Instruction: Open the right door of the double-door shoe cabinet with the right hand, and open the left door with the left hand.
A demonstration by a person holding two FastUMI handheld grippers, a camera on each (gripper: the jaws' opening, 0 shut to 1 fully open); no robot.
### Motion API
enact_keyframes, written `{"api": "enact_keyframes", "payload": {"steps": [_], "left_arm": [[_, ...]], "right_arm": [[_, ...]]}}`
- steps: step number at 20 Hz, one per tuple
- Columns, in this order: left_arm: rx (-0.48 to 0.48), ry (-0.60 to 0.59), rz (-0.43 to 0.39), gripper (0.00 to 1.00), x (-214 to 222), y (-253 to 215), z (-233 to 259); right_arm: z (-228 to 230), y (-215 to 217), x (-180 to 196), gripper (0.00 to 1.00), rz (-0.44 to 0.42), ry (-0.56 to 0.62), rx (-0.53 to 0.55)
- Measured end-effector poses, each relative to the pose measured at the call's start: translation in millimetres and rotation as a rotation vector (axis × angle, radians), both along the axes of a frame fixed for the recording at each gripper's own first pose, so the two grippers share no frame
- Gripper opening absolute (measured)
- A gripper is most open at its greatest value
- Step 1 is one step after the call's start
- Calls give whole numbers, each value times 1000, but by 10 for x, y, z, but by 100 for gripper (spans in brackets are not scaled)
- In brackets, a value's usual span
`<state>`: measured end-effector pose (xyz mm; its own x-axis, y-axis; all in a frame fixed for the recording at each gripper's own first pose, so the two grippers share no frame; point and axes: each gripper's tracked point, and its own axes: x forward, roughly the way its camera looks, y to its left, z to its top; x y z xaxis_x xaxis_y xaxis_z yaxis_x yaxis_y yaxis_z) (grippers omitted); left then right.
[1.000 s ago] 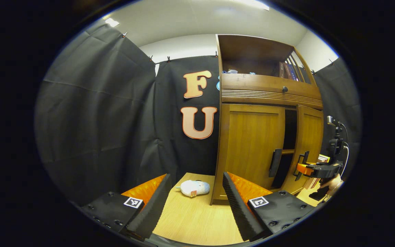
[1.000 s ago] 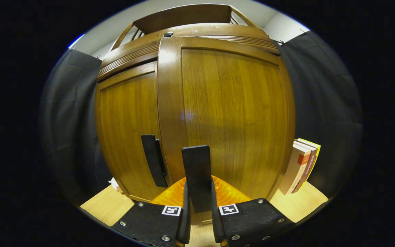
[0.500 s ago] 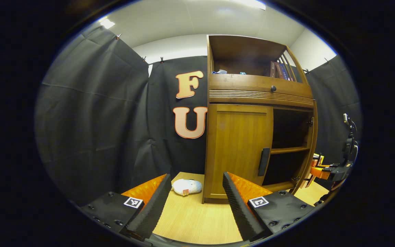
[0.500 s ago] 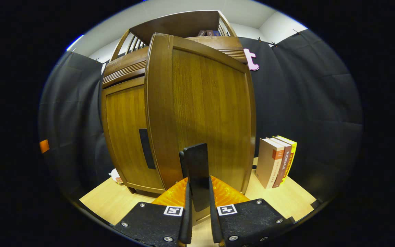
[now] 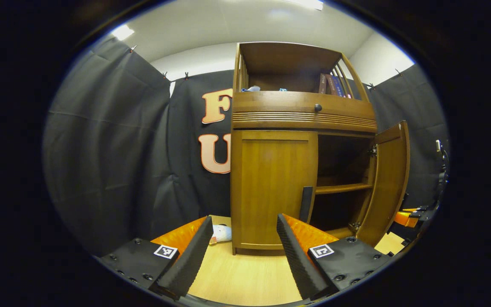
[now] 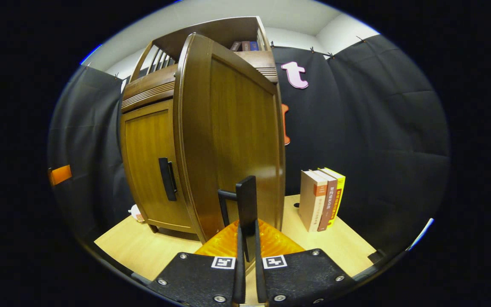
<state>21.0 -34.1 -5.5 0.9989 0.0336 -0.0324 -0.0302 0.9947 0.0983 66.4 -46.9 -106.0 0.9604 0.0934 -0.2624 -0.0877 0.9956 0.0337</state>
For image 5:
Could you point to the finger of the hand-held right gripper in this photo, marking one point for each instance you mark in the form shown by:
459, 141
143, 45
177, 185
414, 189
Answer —
405, 218

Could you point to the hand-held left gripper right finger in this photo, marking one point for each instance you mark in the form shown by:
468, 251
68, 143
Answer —
298, 260

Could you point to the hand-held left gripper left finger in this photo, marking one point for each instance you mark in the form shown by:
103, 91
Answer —
192, 256

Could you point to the wooden shoe cabinet door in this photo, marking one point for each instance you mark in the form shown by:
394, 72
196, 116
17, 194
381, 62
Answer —
271, 187
388, 183

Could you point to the wooden double-door shoe cabinet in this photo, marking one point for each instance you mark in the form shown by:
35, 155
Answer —
301, 121

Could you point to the wooden inner cabinet shelf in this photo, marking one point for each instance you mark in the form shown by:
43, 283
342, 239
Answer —
343, 188

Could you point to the small white plush toy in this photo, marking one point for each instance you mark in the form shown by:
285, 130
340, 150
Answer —
222, 233

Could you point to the black backdrop cloth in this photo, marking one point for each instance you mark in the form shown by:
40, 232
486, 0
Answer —
113, 149

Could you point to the blue book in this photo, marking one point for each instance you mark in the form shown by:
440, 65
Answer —
338, 87

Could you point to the dark red book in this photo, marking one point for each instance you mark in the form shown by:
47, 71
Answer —
330, 85

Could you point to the wooden drawer with black knob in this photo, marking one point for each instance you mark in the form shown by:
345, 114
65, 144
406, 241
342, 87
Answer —
271, 102

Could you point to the light blue cloth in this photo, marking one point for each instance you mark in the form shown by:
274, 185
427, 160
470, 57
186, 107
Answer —
252, 89

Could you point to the ceiling light strip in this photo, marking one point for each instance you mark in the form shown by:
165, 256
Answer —
122, 32

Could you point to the ceiling light panel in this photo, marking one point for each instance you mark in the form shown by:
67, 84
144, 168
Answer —
309, 4

